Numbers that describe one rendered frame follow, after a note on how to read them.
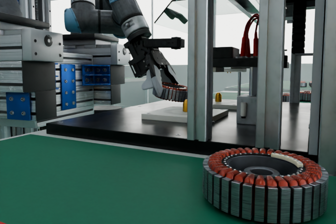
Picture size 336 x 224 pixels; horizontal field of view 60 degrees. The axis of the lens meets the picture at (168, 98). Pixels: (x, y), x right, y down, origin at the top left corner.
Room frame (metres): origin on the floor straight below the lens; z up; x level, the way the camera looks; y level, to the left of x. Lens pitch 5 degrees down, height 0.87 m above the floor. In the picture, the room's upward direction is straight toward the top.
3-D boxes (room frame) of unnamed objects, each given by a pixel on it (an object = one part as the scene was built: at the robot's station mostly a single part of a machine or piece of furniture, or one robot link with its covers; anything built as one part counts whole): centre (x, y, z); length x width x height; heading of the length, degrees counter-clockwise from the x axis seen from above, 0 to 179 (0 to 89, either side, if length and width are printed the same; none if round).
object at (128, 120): (0.75, -0.11, 0.76); 0.64 x 0.47 x 0.02; 154
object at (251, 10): (0.71, -0.19, 1.03); 0.62 x 0.01 x 0.03; 154
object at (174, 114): (0.65, -0.04, 0.78); 0.15 x 0.15 x 0.01; 64
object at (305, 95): (1.22, -0.58, 0.77); 0.11 x 0.11 x 0.04
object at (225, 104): (0.87, -0.15, 0.78); 0.15 x 0.15 x 0.01; 64
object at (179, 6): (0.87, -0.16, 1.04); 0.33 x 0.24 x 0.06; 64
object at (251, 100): (0.59, -0.17, 0.80); 0.08 x 0.05 x 0.06; 154
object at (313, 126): (0.65, -0.32, 0.92); 0.66 x 0.01 x 0.30; 154
